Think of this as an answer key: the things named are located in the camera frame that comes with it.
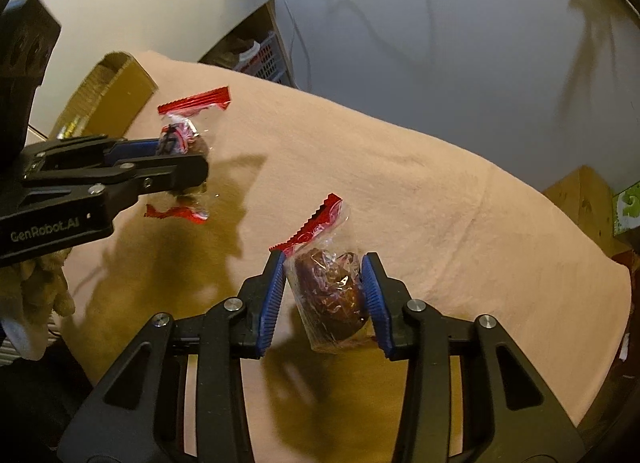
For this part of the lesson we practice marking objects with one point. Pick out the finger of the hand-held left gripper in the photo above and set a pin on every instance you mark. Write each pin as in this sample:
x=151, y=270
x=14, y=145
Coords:
x=135, y=149
x=170, y=173

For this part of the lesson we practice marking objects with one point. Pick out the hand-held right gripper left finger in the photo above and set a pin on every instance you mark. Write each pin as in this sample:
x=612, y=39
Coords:
x=272, y=303

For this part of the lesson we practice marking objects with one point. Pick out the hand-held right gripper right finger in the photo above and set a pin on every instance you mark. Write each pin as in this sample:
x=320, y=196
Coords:
x=372, y=298

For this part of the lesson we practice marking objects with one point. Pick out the large dried date packet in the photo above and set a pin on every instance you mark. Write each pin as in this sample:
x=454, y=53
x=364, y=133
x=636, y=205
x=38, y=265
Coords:
x=195, y=143

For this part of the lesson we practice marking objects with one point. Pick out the small dried date packet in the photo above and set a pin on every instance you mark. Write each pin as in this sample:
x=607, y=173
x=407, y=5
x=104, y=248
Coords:
x=327, y=293

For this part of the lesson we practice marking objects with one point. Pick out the cardboard box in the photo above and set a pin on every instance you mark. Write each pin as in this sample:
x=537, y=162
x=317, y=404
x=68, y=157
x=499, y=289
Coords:
x=125, y=93

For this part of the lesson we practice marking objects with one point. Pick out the pink tablecloth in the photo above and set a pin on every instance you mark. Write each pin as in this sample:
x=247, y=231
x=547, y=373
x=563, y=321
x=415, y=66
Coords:
x=425, y=193

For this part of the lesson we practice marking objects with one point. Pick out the blue plastic crate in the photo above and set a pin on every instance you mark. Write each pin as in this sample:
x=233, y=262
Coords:
x=267, y=63

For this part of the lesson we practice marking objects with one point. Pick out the brown storage shelf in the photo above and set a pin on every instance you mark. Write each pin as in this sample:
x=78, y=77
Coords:
x=272, y=13

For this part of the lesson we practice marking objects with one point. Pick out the wooden crate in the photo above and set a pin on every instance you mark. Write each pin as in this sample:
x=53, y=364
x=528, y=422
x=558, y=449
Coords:
x=575, y=198

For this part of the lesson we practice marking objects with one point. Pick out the green tissue box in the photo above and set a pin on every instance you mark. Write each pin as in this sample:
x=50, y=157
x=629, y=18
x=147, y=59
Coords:
x=627, y=208

